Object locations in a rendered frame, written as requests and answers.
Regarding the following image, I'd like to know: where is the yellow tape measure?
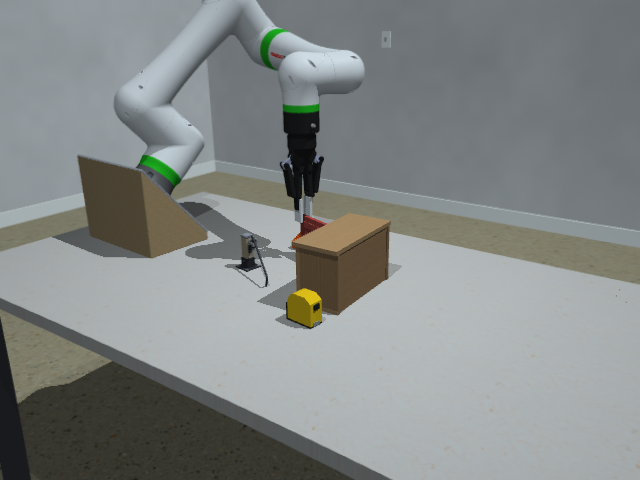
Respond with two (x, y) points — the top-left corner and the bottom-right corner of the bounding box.
(286, 288), (322, 329)

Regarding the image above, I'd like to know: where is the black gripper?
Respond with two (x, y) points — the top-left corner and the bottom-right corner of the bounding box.
(280, 134), (324, 223)

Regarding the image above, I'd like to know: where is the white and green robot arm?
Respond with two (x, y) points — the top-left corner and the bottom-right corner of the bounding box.
(114, 0), (365, 196)

